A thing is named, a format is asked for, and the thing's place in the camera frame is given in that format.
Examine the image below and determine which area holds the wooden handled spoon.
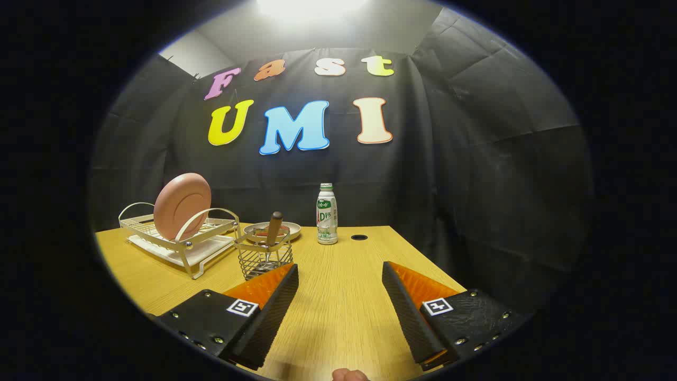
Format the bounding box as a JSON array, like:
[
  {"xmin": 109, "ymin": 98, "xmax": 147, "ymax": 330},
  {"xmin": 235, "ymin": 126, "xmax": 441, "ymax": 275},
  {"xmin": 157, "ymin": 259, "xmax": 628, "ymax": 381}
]
[{"xmin": 262, "ymin": 212, "xmax": 285, "ymax": 265}]

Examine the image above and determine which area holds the white green drink bottle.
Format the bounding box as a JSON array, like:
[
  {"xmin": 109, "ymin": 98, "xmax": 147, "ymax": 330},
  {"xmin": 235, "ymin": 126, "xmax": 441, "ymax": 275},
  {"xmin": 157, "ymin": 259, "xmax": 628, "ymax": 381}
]
[{"xmin": 316, "ymin": 183, "xmax": 339, "ymax": 245}]

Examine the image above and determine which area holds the white wire dish rack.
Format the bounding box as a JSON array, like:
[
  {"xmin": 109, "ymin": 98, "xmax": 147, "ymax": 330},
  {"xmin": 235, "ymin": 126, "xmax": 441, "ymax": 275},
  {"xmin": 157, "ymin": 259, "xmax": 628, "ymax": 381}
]
[{"xmin": 118, "ymin": 202, "xmax": 243, "ymax": 280}]

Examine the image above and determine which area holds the black backdrop cloth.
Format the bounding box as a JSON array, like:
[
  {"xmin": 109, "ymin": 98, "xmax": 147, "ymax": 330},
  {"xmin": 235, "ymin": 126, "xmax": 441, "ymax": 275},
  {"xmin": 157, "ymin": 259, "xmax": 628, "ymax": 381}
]
[{"xmin": 90, "ymin": 5, "xmax": 593, "ymax": 318}]

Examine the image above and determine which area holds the white drip tray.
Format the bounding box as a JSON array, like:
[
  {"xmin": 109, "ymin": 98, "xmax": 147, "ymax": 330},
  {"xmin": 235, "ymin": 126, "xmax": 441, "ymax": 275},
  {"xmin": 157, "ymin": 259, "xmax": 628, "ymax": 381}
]
[{"xmin": 128, "ymin": 233, "xmax": 236, "ymax": 267}]

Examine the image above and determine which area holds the beige plate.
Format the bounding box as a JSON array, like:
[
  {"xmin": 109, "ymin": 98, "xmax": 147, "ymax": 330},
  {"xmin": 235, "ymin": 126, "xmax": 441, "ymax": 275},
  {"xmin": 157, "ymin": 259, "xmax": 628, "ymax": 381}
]
[{"xmin": 243, "ymin": 222, "xmax": 302, "ymax": 243}]

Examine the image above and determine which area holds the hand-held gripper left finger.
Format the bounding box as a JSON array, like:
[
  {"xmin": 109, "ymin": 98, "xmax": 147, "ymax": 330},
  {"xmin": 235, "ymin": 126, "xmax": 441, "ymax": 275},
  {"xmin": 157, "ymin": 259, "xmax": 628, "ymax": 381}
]
[{"xmin": 150, "ymin": 263, "xmax": 299, "ymax": 371}]

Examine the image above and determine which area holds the metal wire basket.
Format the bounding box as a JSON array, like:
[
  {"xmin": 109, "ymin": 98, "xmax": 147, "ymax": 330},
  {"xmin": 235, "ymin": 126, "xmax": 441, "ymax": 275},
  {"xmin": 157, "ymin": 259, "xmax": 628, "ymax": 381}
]
[{"xmin": 234, "ymin": 228, "xmax": 294, "ymax": 281}]

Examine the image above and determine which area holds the pink plate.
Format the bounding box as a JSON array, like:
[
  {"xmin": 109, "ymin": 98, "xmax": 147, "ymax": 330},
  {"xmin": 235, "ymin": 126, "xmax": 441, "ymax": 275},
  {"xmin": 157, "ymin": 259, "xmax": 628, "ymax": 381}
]
[{"xmin": 154, "ymin": 173, "xmax": 212, "ymax": 241}]

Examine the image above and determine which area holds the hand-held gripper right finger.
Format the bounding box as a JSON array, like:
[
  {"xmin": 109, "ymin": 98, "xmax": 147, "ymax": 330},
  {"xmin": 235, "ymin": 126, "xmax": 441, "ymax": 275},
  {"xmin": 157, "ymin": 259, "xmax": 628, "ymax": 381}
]
[{"xmin": 382, "ymin": 261, "xmax": 529, "ymax": 372}]

